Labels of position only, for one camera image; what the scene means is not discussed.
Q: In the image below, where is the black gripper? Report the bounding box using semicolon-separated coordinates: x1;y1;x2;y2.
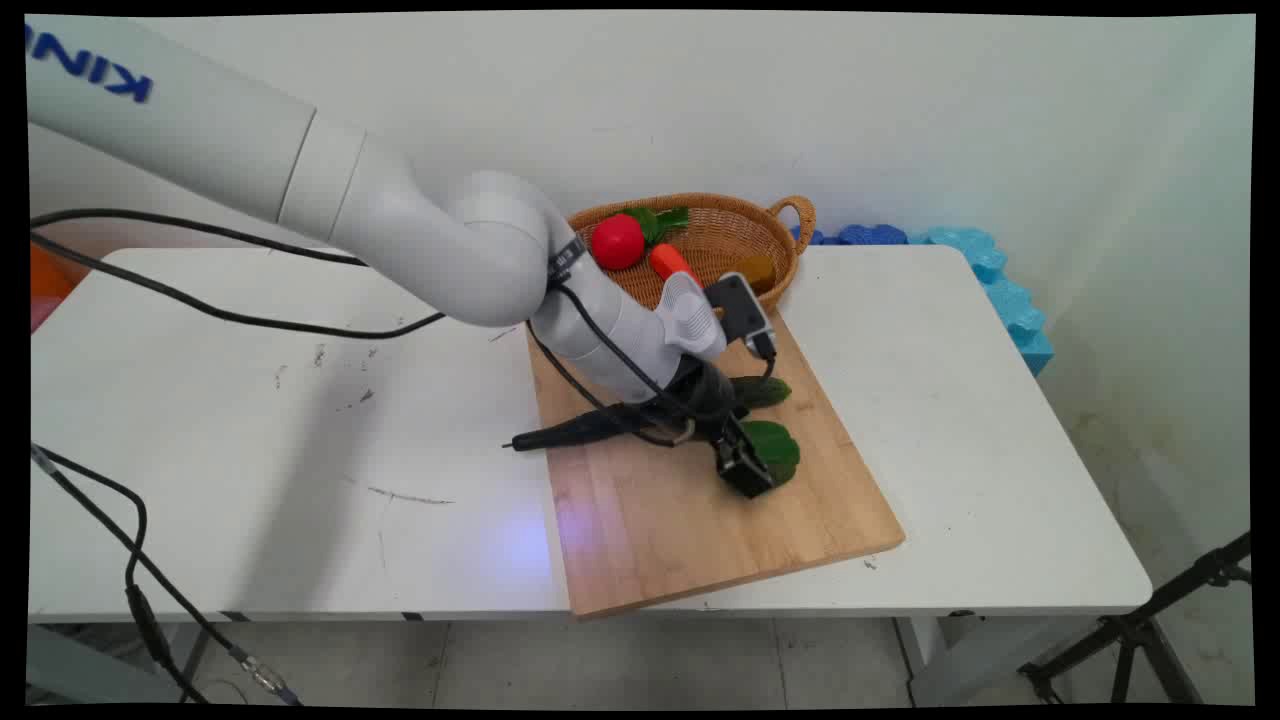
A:
664;354;777;499

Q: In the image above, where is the green bell pepper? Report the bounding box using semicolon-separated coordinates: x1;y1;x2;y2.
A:
742;419;802;491

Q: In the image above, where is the wooden cutting board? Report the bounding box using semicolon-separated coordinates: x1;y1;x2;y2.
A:
525;305;908;622

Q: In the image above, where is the long dark green cucumber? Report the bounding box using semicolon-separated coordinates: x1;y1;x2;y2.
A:
503;375;794;454

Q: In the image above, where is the orange toy carrot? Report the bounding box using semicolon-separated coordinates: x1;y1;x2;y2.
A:
648;243;701;287

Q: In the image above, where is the woven wicker basket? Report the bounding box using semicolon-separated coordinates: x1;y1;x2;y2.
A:
566;193;818;314

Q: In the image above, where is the red toy tomato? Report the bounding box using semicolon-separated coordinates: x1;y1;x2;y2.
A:
590;213;647;272

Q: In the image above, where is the white table leg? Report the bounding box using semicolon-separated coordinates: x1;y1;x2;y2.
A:
28;624;191;707
893;612;1106;707

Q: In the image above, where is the light blue foam mat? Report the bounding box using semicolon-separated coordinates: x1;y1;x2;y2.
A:
905;227;1057;378

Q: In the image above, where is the black tripod stand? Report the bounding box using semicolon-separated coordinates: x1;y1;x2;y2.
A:
1018;533;1253;706

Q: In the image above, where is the orange box behind table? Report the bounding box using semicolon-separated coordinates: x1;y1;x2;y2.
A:
30;244;79;333

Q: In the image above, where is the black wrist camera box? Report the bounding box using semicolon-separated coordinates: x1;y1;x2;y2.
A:
704;272;778;361

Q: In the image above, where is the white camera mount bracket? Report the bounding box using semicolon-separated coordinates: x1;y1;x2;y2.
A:
660;271;728;361

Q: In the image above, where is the black strap on arm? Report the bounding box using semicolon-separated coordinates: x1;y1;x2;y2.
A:
546;234;588;289

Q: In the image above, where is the black cable with thick ferrite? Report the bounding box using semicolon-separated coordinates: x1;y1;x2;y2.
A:
30;208;367;703

